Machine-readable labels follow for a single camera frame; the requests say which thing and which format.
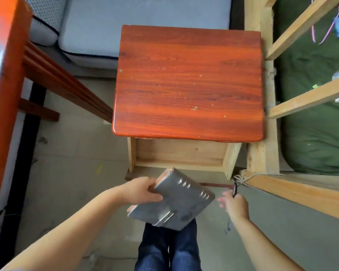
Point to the person's right hand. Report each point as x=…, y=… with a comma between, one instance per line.
x=235, y=203

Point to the person's left hand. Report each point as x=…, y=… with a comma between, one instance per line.
x=135, y=190

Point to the person's right fingers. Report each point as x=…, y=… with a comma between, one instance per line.
x=223, y=199

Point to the person's left thumb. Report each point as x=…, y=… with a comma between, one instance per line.
x=155, y=196

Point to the black pen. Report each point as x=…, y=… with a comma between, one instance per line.
x=235, y=190

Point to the grey metal box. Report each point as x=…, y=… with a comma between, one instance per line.
x=177, y=200

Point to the person's right forearm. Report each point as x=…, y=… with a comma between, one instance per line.
x=262, y=245

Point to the person's left forearm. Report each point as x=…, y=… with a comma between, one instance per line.
x=73, y=237

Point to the open wooden drawer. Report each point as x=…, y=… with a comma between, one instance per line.
x=183, y=155

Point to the person's blue jeans legs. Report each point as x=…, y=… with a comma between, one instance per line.
x=169, y=248

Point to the red wooden nightstand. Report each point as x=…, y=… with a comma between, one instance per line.
x=188, y=81

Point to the green quilt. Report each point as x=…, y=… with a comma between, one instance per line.
x=316, y=110

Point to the light blue mattress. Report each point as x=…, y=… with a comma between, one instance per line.
x=135, y=25

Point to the unpainted wooden bed frame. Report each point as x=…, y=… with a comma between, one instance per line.
x=282, y=110

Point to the red wooden bed frame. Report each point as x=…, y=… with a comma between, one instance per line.
x=19, y=81

